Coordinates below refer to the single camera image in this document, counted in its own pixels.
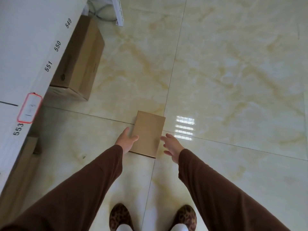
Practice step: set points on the person's left hand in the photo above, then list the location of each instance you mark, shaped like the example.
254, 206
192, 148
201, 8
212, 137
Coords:
124, 141

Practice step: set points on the person's right hand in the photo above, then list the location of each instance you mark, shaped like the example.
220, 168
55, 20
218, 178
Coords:
174, 148

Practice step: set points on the person's left thumb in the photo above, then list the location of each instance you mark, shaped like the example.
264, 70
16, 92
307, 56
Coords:
134, 138

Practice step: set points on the person's right thumb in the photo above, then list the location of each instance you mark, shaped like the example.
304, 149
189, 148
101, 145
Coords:
168, 152

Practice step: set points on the small cardboard box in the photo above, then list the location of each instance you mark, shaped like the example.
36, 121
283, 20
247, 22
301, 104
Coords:
148, 133

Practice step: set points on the person's right forearm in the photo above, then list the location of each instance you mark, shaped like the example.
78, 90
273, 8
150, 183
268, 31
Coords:
216, 197

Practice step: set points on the person's left forearm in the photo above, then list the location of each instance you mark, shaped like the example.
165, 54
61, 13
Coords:
79, 190

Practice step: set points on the right leopard print shoe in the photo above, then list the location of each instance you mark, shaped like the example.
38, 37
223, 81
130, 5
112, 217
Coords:
185, 215

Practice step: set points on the leopard print shoe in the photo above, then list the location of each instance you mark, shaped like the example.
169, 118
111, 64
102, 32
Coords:
185, 215
120, 215

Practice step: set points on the left leopard print shoe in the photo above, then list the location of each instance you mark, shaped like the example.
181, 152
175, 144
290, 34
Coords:
120, 215

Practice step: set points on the large brown cardboard box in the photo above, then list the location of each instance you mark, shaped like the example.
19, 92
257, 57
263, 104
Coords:
80, 60

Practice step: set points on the red framed label tag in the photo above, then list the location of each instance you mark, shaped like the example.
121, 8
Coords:
30, 108

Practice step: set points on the long brown cardboard box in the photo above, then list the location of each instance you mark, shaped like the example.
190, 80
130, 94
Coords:
18, 175

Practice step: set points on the white numbered shelf board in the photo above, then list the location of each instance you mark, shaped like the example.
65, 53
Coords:
26, 52

